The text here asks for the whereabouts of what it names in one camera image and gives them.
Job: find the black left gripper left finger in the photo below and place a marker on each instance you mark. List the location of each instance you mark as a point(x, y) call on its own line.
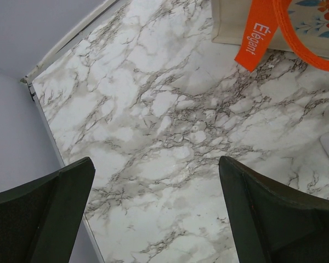
point(39, 220)

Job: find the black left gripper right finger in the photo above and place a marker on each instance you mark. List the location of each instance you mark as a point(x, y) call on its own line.
point(270, 221)

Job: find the cream floral canvas bag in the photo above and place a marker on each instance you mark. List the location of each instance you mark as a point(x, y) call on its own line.
point(301, 27)

